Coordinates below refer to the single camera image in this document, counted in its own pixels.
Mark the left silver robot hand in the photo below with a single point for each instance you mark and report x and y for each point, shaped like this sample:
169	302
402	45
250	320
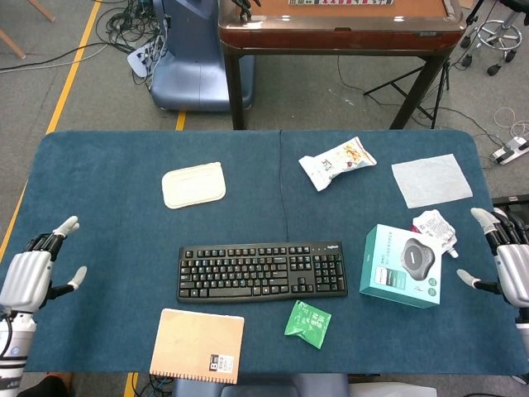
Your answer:
27	277

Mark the silver black background robot hand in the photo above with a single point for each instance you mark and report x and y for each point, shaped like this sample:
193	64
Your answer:
244	6

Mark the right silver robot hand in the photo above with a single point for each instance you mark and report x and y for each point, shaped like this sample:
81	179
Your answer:
514	269

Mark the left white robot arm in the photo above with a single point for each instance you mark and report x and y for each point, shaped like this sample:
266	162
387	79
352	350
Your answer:
16	347

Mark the black computer keyboard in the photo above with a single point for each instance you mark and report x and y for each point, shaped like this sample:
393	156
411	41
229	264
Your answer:
256	273

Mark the white spout pouch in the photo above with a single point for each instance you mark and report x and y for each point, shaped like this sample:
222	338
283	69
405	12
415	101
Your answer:
434	227

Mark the white face-up mahjong tile row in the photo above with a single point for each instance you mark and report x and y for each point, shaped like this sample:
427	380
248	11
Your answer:
339	2

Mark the brown mahjong table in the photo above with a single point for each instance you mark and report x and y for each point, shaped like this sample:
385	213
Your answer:
339	35

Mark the white power strip with plugs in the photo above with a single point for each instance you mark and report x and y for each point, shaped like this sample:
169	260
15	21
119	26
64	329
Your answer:
142	58

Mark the white paper tissue sheet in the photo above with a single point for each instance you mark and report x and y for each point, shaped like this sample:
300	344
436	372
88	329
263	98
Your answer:
432	181

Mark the teal speakerphone box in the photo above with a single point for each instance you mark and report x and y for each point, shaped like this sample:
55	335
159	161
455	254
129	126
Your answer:
388	273

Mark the blue table cloth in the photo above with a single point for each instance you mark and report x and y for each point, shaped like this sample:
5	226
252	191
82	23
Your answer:
103	173

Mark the brown kraft spiral notebook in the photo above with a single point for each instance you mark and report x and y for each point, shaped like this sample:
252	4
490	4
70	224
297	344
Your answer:
194	343

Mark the white printed snack bag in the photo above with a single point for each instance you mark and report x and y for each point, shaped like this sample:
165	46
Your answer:
335	163

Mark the cream rectangular container lid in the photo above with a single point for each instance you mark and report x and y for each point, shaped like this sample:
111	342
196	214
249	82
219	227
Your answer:
193	186

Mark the green tea packet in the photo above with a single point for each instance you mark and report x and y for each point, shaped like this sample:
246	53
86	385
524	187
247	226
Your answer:
308	322

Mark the black swivel stool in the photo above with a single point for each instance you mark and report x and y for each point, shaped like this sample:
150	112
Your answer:
502	35

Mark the white chair wooden legs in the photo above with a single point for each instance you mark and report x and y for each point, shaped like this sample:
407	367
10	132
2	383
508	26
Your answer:
11	43

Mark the grey robot torso base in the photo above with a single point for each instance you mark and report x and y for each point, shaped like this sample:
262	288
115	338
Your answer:
260	386

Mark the black equipment frame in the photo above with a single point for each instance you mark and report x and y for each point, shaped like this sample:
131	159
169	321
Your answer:
510	202

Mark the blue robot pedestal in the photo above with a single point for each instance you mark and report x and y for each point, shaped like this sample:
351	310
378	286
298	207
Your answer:
194	62

